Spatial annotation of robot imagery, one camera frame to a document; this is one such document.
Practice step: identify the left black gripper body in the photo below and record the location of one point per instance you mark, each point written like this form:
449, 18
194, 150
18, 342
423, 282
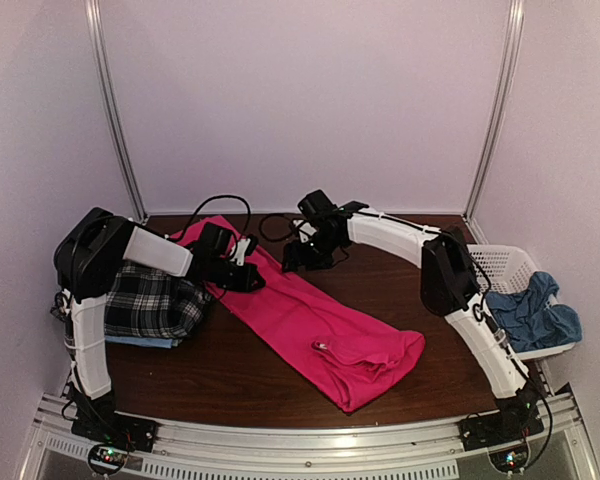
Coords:
229, 281

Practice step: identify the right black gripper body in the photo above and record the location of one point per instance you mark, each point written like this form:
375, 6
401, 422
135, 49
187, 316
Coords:
317, 256

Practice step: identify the black white plaid shirt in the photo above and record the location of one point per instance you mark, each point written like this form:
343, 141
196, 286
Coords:
147, 303

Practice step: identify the pink shirt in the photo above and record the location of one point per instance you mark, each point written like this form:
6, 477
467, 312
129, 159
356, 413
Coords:
348, 355

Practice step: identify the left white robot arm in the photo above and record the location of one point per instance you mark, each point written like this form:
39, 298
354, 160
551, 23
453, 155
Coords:
87, 262

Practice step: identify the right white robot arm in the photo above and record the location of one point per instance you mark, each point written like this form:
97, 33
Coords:
449, 286

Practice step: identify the white plastic laundry basket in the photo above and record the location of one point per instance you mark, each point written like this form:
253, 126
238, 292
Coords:
510, 269

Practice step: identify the folded light blue shirt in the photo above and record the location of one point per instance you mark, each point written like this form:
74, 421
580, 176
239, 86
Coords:
144, 342

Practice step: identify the blue denim garment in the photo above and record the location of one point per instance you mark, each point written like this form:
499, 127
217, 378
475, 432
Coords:
532, 323

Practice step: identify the left round circuit board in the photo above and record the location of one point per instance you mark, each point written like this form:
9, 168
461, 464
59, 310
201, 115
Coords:
106, 460

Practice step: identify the round circuit board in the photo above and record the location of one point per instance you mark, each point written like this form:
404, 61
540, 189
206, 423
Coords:
510, 460
106, 460

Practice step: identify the right round circuit board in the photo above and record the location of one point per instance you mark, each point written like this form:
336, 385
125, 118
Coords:
510, 460

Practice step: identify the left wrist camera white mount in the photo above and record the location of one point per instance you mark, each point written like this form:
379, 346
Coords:
242, 249

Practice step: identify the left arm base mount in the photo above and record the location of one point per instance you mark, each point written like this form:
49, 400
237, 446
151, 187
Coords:
124, 432

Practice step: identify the front aluminium rail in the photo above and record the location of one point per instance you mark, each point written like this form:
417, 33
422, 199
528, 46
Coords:
422, 450

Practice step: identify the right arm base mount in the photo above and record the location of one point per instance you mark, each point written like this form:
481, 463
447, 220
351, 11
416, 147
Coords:
487, 430

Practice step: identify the left aluminium frame post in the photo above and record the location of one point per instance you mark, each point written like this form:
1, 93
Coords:
112, 114

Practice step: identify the aluminium frame post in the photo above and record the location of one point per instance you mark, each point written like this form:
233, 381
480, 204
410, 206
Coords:
509, 60
112, 114

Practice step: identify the right aluminium frame post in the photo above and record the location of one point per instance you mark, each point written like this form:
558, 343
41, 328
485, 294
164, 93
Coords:
509, 60

